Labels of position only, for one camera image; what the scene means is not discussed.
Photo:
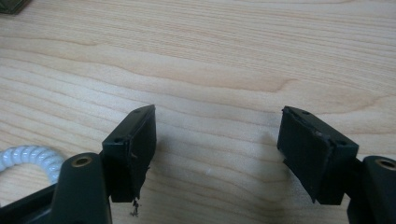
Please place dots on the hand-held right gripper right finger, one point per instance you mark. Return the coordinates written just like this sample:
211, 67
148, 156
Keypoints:
314, 155

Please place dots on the dark green object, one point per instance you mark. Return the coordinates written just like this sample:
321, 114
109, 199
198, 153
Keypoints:
12, 5

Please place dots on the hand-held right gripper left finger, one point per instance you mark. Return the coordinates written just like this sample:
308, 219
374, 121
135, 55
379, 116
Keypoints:
129, 155

